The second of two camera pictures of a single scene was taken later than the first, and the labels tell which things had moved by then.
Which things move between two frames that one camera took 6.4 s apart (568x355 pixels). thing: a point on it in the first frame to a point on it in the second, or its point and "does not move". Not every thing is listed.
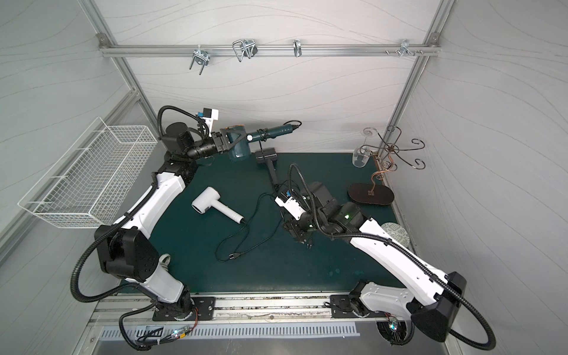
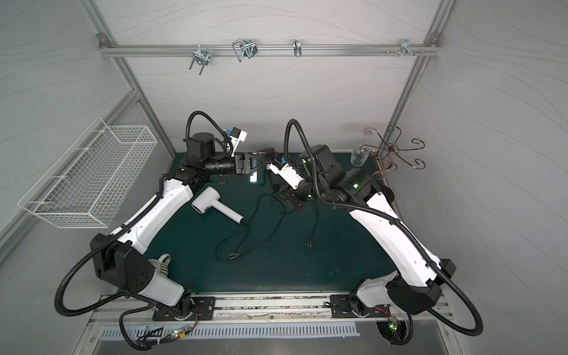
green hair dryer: (242, 150) to (257, 178)
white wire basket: (85, 186) does not move
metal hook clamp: (200, 56) does not move
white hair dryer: (209, 199) does not move
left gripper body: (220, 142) to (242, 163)
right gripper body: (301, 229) to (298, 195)
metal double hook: (246, 47) does not move
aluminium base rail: (265, 308) does not move
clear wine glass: (361, 155) does not move
